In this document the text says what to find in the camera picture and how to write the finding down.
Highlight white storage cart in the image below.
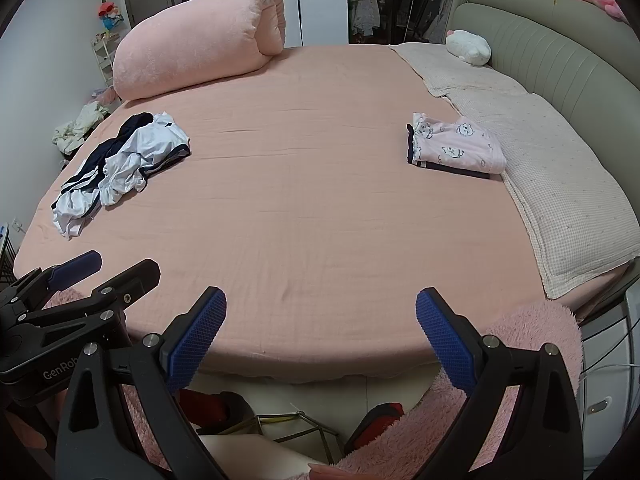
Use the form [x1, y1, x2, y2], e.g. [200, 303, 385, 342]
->
[91, 32, 124, 89]

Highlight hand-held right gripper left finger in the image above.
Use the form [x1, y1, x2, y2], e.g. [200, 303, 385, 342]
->
[55, 286, 228, 480]

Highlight white shirt with navy trim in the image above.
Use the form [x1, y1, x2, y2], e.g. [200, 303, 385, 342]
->
[51, 112, 192, 240]

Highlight pink plush toy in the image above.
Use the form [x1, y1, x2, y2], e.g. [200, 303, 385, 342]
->
[575, 0, 631, 24]

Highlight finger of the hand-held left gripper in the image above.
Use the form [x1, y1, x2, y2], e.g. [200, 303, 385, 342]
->
[15, 258, 162, 356]
[0, 250, 103, 322]

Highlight red and blue plush toy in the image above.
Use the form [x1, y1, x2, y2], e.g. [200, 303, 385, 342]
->
[97, 0, 125, 36]

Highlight pink pillow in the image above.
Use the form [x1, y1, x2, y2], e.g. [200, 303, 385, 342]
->
[112, 0, 287, 102]

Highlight grey padded headboard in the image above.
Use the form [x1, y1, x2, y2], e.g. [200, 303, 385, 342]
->
[445, 0, 640, 133]

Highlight white nightstand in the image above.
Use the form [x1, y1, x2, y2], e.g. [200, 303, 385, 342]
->
[579, 290, 637, 472]

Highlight red slipper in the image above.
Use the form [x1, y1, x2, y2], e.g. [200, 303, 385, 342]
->
[179, 389, 253, 433]
[344, 402, 406, 457]

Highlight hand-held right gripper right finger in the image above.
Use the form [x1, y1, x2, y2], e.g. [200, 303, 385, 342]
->
[415, 287, 586, 480]

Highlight white plush toy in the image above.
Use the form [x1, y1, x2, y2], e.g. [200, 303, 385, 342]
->
[445, 29, 492, 67]

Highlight folded pink printed pajamas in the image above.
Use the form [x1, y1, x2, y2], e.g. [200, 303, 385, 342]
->
[406, 111, 508, 180]

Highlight bed with pink sheet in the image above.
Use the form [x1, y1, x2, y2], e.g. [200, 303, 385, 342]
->
[14, 42, 640, 386]

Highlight pile of pale clothes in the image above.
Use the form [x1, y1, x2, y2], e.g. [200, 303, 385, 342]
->
[52, 102, 112, 156]

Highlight white door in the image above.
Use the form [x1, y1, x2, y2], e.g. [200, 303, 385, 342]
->
[245, 0, 349, 49]

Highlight navy shorts with white stripes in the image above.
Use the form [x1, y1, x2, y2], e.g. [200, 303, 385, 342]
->
[59, 111, 156, 221]

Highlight gold wire rack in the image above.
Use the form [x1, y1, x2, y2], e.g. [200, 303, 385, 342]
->
[254, 410, 347, 467]

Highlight open closet with hanging clothes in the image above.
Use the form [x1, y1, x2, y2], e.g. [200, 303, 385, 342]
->
[346, 0, 467, 45]

